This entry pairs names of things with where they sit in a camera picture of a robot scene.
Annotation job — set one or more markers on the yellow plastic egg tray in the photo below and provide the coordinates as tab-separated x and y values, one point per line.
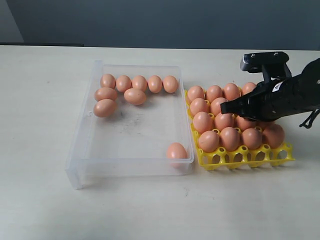
242	156

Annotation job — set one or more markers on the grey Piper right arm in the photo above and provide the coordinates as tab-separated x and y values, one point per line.
311	70

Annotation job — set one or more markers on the clear plastic bin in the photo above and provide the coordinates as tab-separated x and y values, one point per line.
134	140

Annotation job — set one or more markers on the brown egg front right corner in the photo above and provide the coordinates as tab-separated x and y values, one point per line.
177	153

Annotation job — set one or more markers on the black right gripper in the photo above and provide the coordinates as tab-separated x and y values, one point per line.
269	102

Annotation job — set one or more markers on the black object behind table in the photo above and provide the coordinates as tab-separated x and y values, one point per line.
42	44

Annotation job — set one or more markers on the brown egg placed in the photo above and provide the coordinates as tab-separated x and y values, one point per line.
273	135
195	92
231	91
213	92

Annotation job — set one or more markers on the brown egg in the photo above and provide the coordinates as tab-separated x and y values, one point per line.
215	106
203	122
139	82
170	84
155	84
198	105
104	108
123	83
108	81
244	124

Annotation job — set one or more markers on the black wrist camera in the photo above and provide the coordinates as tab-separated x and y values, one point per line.
272	65

